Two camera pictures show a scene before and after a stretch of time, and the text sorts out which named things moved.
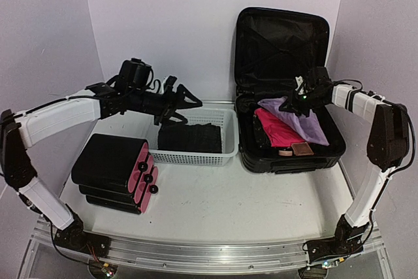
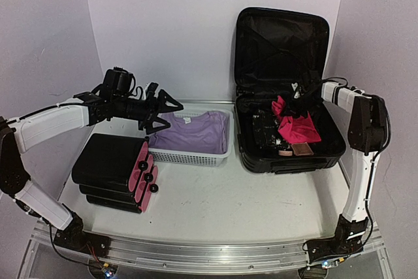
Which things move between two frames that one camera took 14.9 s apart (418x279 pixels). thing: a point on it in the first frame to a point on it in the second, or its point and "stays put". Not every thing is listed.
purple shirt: x=307 y=125 to x=199 y=131
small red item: x=277 y=132 to x=299 y=130
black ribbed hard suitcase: x=272 y=48 stays put
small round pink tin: x=285 y=153 stays put
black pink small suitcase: x=116 y=173 stays put
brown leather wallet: x=302 y=149 stays put
